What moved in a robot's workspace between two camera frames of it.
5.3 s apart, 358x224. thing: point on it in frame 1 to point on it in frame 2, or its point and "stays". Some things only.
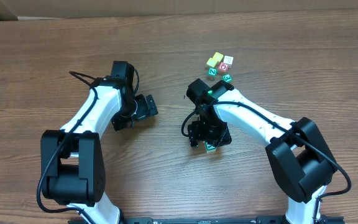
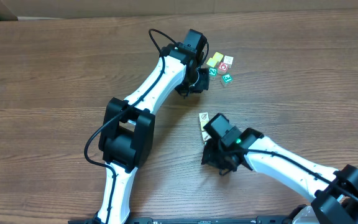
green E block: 227,78 stays
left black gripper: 150,105 to 197,83
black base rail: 258,219 stays
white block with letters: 228,60 stays
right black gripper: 206,137 to 214,156
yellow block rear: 217,56 stays
